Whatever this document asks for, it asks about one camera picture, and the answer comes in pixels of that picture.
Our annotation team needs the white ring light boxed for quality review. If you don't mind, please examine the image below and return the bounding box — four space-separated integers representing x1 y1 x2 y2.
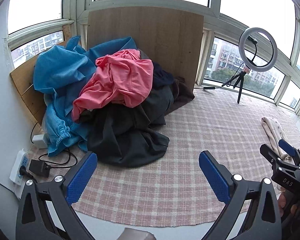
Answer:
238 27 278 72

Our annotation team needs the pink plaid tablecloth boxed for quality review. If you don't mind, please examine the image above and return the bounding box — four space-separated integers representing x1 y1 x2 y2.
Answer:
27 87 300 228

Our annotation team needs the navy garment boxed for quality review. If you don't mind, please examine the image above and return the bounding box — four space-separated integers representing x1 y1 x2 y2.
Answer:
152 61 174 89

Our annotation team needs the pink t-shirt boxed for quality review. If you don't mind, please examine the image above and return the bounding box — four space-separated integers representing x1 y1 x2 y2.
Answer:
71 49 154 121

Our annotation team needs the cream knit cardigan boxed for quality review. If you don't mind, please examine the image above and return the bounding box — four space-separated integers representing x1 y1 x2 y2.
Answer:
261 117 292 163

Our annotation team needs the blue garment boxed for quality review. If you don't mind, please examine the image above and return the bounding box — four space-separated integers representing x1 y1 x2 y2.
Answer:
33 36 136 157

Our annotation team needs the dark brown garment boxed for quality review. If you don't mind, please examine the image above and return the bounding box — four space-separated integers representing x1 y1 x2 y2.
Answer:
165 76 195 115

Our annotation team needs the white power strip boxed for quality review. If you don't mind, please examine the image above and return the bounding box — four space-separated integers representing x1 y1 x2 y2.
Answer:
9 149 29 186

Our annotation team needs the person's right hand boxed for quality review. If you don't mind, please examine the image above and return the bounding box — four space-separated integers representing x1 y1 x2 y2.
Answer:
277 191 298 217

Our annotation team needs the black garment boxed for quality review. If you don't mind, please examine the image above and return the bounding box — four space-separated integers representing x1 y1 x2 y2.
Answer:
79 86 174 168

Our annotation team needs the black power adapter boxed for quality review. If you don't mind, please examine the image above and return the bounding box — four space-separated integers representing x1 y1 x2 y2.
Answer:
29 159 51 178

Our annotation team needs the white charger block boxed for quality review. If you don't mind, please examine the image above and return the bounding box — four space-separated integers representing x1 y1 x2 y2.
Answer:
32 134 48 149

